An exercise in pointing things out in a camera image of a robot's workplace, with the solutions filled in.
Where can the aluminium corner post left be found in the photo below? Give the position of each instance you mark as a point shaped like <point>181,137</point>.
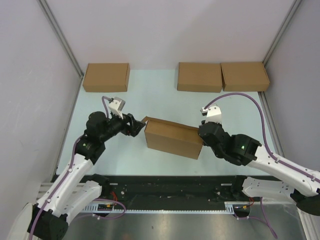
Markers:
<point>55,26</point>

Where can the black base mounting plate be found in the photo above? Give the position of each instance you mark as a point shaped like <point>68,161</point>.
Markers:
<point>170,190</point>

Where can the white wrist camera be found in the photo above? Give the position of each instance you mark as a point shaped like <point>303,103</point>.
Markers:
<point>212,114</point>
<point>116,106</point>

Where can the aluminium corner post right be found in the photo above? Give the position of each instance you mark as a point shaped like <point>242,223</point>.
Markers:
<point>282,29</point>

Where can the white slotted cable duct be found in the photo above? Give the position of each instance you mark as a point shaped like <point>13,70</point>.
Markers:
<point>104,208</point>

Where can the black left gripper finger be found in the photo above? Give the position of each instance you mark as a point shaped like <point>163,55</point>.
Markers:
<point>135,130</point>
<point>135,124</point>

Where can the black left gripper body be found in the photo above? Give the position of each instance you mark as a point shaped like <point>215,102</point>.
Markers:
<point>114,126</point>

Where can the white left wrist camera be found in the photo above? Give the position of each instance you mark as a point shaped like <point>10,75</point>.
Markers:
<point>116,106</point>

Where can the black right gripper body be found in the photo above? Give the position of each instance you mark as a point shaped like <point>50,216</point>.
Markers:
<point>218,153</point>

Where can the aluminium corner post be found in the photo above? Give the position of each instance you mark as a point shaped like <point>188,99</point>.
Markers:
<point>282,29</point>
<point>55,26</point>

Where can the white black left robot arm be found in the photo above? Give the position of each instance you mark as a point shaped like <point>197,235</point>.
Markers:
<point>55,210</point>

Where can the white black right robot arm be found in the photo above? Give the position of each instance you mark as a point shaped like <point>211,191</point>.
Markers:
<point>294,183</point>

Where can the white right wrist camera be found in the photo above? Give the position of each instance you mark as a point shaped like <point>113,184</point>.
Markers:
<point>212,114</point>

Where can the cardboard box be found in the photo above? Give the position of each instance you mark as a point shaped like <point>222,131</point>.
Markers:
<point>244,77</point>
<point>106,77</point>
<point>173,138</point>
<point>199,77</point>

